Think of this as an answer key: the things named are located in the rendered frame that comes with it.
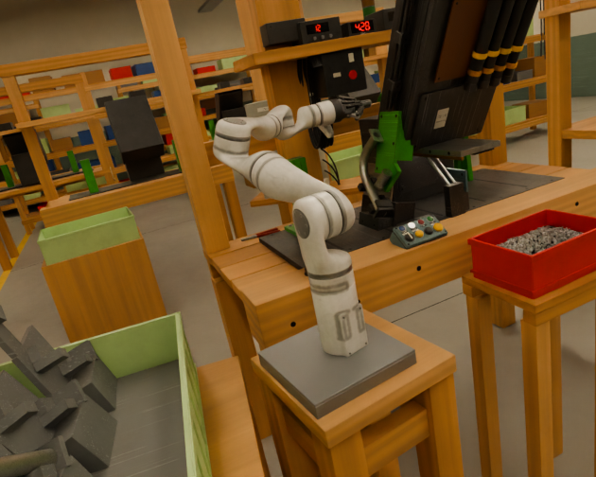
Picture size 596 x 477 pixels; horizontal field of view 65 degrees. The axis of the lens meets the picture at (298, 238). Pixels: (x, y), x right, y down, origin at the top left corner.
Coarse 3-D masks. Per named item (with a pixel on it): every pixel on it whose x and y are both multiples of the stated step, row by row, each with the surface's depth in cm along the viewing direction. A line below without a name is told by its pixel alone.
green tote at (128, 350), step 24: (96, 336) 109; (120, 336) 110; (144, 336) 111; (168, 336) 113; (120, 360) 111; (144, 360) 113; (168, 360) 114; (192, 360) 112; (24, 384) 106; (192, 384) 94; (192, 408) 84; (192, 432) 71; (192, 456) 66
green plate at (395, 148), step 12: (384, 120) 161; (396, 120) 154; (384, 132) 161; (396, 132) 154; (384, 144) 161; (396, 144) 155; (408, 144) 158; (384, 156) 161; (396, 156) 156; (408, 156) 159
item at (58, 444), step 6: (54, 438) 75; (60, 438) 75; (48, 444) 75; (54, 444) 75; (60, 444) 74; (60, 450) 74; (66, 450) 75; (60, 456) 74; (66, 456) 74; (60, 462) 74; (66, 462) 74; (60, 468) 73
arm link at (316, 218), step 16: (320, 192) 91; (304, 208) 87; (320, 208) 87; (336, 208) 88; (304, 224) 88; (320, 224) 86; (336, 224) 88; (304, 240) 90; (320, 240) 87; (304, 256) 93; (320, 256) 89; (336, 256) 90; (320, 272) 91; (336, 272) 90
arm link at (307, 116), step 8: (312, 104) 151; (304, 112) 147; (312, 112) 148; (296, 120) 152; (304, 120) 148; (312, 120) 148; (320, 120) 150; (288, 128) 145; (296, 128) 147; (304, 128) 148; (280, 136) 146; (288, 136) 147
